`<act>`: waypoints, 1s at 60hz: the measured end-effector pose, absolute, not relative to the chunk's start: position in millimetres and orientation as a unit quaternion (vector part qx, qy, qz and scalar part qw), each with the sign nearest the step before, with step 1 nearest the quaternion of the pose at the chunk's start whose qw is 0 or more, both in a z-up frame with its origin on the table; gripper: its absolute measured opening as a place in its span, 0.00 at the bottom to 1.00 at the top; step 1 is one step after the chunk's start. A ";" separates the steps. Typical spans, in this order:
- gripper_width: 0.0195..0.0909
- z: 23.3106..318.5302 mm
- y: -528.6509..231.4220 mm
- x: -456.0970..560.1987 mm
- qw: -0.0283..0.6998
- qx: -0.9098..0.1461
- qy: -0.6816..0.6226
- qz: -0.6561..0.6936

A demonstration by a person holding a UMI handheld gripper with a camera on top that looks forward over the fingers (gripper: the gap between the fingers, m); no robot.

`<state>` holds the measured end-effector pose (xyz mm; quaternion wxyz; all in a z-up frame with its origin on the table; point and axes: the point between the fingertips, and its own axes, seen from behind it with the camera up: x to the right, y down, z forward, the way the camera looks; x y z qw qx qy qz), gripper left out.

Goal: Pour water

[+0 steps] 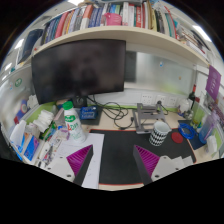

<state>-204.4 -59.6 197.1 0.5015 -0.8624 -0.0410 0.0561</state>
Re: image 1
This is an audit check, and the white drink bottle green cap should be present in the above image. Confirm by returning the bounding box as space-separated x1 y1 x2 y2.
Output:
62 100 88 144

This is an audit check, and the white tissue stack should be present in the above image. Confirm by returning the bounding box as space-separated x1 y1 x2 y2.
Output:
33 109 55 133

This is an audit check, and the black white checkered mug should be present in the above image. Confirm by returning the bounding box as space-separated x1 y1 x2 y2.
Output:
148 120 172 148

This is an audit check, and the dark wine bottle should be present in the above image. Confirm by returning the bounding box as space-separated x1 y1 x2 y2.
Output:
190 84 198 103

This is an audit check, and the crumpled white tissue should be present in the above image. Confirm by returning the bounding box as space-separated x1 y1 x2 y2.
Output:
206 134 220 154

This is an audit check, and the black desk mat red edge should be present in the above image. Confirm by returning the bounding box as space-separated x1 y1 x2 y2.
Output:
89 128 198 186

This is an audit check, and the grey metal laptop stand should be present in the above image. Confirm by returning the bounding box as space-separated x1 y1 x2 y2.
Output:
132 102 169 135

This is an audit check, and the white ceramic jar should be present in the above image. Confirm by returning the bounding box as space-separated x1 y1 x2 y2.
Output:
178 98 191 115

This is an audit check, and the white wall outlet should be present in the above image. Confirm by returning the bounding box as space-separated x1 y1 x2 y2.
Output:
166 96 178 108
155 94 167 106
139 93 154 106

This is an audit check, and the green round wall sticker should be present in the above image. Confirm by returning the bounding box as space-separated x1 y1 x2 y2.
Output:
13 77 24 88

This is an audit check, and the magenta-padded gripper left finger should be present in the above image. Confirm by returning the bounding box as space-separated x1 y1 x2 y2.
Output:
43 144 95 187

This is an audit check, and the purple pennant flag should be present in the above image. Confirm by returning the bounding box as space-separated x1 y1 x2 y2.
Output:
205 64 222 102

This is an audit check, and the group photo poster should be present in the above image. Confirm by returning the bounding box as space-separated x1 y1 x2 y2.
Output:
203 93 224 128

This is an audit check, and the coiled blue cable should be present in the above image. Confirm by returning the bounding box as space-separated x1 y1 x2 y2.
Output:
177 122 198 140

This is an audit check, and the small blue box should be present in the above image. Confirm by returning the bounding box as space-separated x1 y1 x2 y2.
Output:
79 105 99 121

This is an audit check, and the black computer monitor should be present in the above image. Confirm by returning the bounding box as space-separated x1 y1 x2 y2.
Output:
30 38 127 108

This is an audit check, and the dark blue mouse pad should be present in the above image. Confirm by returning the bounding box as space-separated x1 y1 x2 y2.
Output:
177 119 207 151

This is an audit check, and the black cable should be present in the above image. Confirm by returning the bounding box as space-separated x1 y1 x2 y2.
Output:
87 95 135 130

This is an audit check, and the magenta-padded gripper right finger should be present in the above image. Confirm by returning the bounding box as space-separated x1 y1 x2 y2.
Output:
132 144 193 186

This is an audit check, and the white paper sheet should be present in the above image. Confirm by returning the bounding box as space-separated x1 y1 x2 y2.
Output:
54 132 105 190

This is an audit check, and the wall shelf with books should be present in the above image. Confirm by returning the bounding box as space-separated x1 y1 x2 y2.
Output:
14 0 214 68

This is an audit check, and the flat round red coaster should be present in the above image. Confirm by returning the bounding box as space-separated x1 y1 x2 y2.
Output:
171 131 185 145

